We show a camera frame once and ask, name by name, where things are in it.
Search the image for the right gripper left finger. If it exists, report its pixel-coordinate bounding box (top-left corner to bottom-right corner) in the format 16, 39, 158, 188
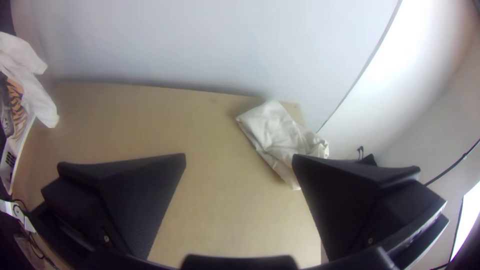
40, 152, 187, 260

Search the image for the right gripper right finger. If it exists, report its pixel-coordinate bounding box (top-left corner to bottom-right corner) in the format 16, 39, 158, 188
291, 152, 448, 262

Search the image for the folded white t-shirt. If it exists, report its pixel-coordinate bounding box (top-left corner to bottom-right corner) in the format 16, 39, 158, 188
235, 99, 330, 191

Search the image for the white laundry basket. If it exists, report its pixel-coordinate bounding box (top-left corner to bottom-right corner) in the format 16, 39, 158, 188
0, 112, 37, 196

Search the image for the heap of clothes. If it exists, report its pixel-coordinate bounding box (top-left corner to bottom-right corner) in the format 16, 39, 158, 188
0, 31, 60, 142

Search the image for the black cable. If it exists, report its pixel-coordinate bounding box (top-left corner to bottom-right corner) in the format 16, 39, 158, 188
423, 137, 480, 187

